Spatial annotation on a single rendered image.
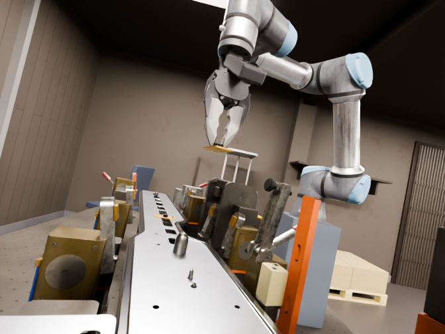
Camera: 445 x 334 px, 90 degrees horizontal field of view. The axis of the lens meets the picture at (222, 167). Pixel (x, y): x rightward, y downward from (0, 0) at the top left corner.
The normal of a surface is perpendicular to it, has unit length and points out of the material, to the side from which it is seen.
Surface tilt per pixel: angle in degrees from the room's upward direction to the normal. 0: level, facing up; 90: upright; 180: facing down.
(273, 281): 90
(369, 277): 90
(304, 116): 90
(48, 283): 90
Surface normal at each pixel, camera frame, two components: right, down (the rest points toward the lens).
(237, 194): 0.34, 0.04
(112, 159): 0.06, -0.03
